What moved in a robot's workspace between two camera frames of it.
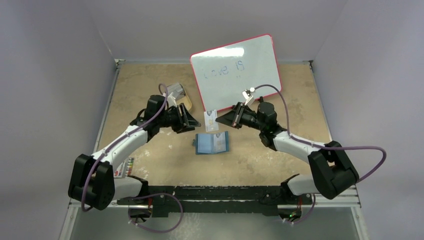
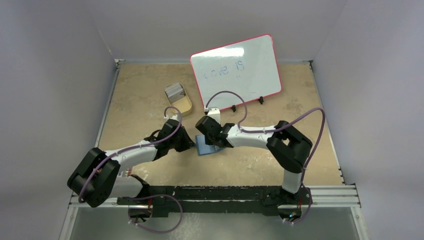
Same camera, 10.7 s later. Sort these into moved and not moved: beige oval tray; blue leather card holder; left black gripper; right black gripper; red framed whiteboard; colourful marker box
Moved: right black gripper; left black gripper
Not moved: beige oval tray; red framed whiteboard; blue leather card holder; colourful marker box
